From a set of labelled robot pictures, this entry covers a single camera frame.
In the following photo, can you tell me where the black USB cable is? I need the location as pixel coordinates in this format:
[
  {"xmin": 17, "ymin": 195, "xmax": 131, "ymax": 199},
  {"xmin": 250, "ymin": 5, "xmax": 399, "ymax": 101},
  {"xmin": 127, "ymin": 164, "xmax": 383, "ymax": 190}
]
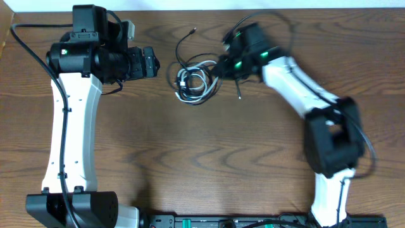
[{"xmin": 165, "ymin": 52, "xmax": 243, "ymax": 106}]

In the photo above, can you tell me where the white USB cable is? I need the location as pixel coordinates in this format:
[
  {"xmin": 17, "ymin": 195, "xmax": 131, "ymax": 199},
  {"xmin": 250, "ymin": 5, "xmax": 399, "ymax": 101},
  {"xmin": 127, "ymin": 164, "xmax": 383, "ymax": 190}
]
[{"xmin": 173, "ymin": 60, "xmax": 220, "ymax": 103}]

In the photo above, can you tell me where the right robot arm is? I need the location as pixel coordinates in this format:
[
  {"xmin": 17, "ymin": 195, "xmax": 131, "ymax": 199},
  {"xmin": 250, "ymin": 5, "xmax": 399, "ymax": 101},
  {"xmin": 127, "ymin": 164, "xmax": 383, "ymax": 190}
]
[{"xmin": 214, "ymin": 23, "xmax": 366, "ymax": 227}]

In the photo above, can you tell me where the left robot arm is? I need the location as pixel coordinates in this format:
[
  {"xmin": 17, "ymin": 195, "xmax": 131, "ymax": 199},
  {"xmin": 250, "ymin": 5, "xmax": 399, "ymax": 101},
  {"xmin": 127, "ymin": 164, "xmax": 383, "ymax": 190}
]
[{"xmin": 26, "ymin": 5, "xmax": 159, "ymax": 227}]

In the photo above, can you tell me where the cardboard panel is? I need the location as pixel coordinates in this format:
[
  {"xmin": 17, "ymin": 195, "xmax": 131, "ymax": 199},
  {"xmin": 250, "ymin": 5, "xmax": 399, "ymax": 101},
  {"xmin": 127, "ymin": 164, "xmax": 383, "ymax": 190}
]
[{"xmin": 0, "ymin": 0, "xmax": 15, "ymax": 56}]

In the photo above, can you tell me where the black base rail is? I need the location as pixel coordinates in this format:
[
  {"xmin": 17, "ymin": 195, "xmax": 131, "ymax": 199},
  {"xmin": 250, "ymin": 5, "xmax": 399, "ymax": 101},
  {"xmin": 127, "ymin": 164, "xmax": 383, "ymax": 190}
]
[{"xmin": 140, "ymin": 213, "xmax": 388, "ymax": 228}]

